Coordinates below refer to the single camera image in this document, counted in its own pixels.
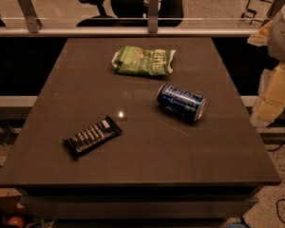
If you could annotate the left metal railing bracket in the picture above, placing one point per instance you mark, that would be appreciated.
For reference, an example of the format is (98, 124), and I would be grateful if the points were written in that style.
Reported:
(33, 23)

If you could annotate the wooden stool frame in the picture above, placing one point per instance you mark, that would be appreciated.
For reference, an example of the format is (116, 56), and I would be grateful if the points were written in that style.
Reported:
(257, 9)

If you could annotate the metal railing bracket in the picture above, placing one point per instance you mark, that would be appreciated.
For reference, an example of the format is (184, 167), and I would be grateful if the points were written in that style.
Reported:
(33, 23)
(274, 9)
(152, 16)

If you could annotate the black snack bar wrapper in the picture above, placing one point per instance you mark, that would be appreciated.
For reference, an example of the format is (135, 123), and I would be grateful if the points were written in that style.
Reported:
(92, 137)

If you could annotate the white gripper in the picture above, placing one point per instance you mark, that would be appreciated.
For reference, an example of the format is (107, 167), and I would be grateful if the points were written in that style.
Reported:
(282, 37)

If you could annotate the green chip bag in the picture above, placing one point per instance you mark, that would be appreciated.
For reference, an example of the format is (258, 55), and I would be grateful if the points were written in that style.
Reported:
(140, 61)

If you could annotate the orange round object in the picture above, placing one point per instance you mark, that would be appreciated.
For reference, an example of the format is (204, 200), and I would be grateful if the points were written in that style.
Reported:
(16, 221)

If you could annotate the black office chair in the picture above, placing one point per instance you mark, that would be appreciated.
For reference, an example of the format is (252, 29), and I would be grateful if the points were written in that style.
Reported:
(133, 13)

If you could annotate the blue pepsi can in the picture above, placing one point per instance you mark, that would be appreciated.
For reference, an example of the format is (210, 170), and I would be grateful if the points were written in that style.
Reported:
(182, 102)

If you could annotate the middle metal railing bracket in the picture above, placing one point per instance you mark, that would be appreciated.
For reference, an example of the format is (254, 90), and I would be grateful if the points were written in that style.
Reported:
(152, 16)

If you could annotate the right metal railing bracket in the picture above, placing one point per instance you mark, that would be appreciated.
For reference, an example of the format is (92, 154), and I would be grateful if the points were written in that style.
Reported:
(274, 9)

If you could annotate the dark brown table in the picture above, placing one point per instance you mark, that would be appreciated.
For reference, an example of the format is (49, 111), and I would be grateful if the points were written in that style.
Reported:
(160, 167)

